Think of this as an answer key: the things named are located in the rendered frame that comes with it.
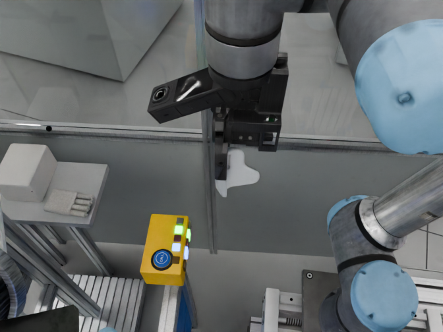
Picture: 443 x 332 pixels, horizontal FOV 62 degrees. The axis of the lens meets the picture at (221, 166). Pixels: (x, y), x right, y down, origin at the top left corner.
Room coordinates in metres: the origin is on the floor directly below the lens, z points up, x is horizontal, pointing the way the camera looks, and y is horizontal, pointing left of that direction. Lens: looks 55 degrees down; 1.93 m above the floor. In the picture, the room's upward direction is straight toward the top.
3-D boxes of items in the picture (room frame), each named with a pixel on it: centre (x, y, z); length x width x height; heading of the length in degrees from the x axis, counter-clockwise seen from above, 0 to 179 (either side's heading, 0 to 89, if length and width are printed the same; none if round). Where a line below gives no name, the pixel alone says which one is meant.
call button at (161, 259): (0.33, 0.14, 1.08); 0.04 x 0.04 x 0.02
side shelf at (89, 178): (0.66, 0.60, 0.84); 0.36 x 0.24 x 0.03; 86
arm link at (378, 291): (0.20, -0.30, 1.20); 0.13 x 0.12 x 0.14; 2
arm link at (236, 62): (0.32, -0.02, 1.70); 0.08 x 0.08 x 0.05
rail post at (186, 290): (0.41, 0.14, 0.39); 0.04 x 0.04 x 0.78; 86
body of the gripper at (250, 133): (0.32, -0.03, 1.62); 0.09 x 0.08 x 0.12; 86
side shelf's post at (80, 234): (0.66, 0.60, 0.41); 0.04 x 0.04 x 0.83; 86
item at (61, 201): (0.60, 0.50, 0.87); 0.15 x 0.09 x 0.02; 80
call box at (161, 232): (0.38, 0.14, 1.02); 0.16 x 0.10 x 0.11; 176
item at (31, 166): (0.70, 0.67, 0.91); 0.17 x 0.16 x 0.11; 176
